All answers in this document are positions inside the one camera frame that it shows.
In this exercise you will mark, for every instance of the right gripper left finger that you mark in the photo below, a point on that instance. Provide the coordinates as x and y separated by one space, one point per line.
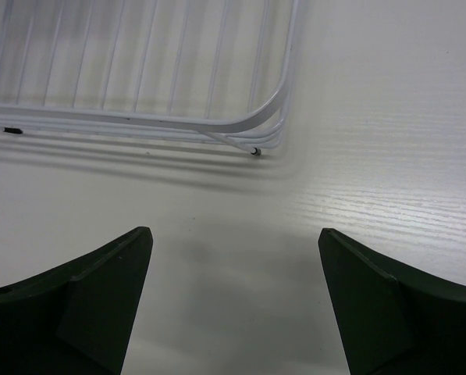
76 318

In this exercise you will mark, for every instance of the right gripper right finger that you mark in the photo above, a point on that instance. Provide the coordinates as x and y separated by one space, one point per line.
392 317

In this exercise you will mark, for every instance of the white wire dish rack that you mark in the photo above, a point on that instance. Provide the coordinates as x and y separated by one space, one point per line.
204 72

